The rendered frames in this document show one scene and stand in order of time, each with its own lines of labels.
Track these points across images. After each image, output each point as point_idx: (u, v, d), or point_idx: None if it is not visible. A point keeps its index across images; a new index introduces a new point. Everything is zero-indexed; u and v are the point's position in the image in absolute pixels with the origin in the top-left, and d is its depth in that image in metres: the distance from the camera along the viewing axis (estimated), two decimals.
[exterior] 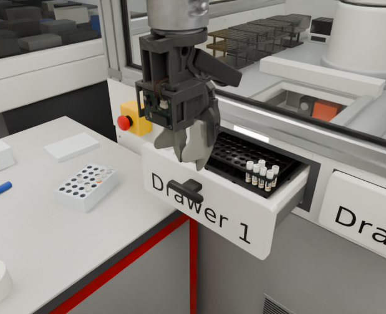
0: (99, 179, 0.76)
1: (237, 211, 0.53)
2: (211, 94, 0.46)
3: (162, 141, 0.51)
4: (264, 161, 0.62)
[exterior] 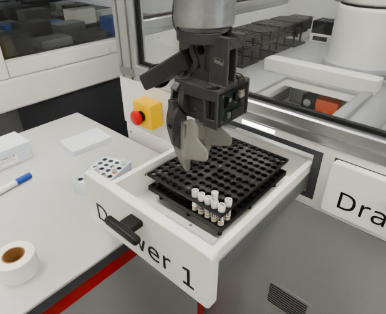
0: (115, 169, 0.81)
1: (178, 254, 0.47)
2: None
3: (200, 152, 0.48)
4: (217, 192, 0.56)
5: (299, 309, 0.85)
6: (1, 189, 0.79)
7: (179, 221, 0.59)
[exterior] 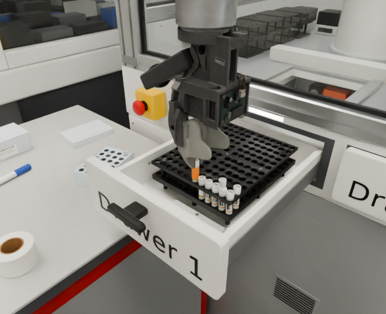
0: (199, 161, 0.54)
1: (186, 242, 0.45)
2: None
3: (203, 151, 0.48)
4: (226, 180, 0.54)
5: (306, 304, 0.83)
6: None
7: (184, 210, 0.57)
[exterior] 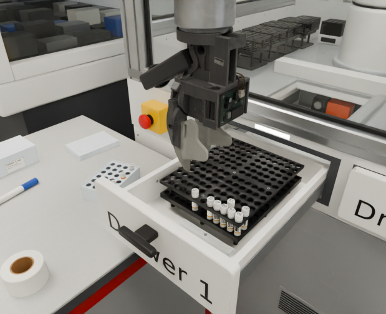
0: (123, 175, 0.79)
1: (196, 266, 0.45)
2: None
3: (200, 152, 0.48)
4: (234, 201, 0.54)
5: None
6: (7, 195, 0.77)
7: (193, 230, 0.58)
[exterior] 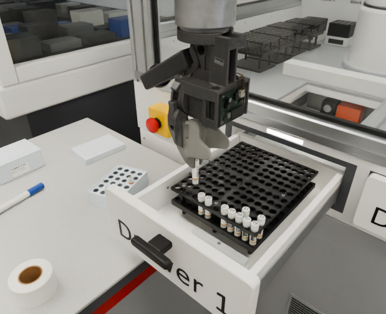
0: (131, 180, 0.77)
1: (213, 279, 0.44)
2: None
3: (202, 151, 0.48)
4: (249, 209, 0.53)
5: None
6: (13, 201, 0.76)
7: (206, 238, 0.56)
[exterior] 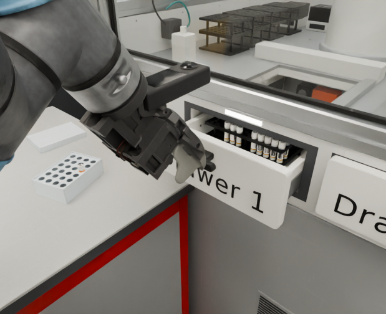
0: (82, 168, 0.71)
1: (250, 179, 0.53)
2: (179, 121, 0.43)
3: None
4: None
5: None
6: None
7: None
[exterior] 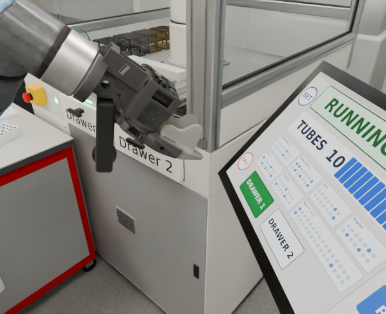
0: (5, 130, 1.24)
1: None
2: None
3: (193, 133, 0.50)
4: None
5: (131, 223, 1.29)
6: None
7: None
